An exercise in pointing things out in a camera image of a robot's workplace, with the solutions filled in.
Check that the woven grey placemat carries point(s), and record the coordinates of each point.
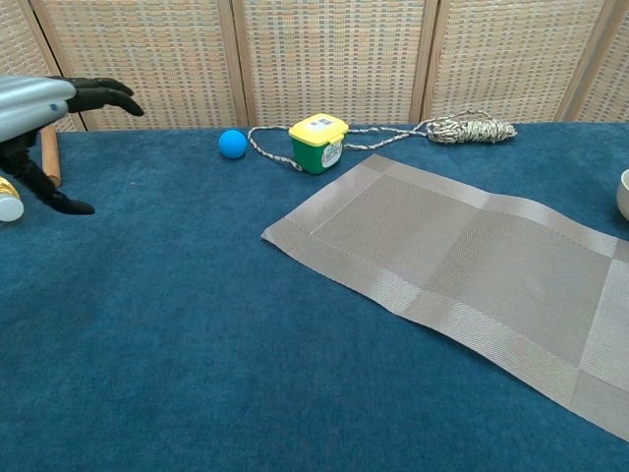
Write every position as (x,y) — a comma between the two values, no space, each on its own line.
(467,255)

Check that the tea bottle with white cap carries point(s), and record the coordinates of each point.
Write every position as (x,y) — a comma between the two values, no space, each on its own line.
(10,209)

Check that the brown wooden dowel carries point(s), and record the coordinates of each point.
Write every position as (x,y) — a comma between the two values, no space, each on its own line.
(50,157)

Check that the green box with yellow lid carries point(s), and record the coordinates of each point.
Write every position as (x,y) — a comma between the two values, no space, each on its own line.
(314,152)

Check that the woven bamboo folding screen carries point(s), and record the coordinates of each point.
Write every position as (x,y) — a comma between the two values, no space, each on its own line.
(334,59)

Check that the blue ball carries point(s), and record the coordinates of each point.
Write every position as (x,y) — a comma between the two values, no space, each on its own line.
(232,144)

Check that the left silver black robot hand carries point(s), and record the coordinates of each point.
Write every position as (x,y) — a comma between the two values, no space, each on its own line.
(29,100)

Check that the blue carpet table cover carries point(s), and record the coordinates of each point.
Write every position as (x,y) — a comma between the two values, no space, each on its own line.
(147,319)

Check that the cream ceramic bowl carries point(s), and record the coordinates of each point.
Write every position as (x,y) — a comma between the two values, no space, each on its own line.
(624,196)

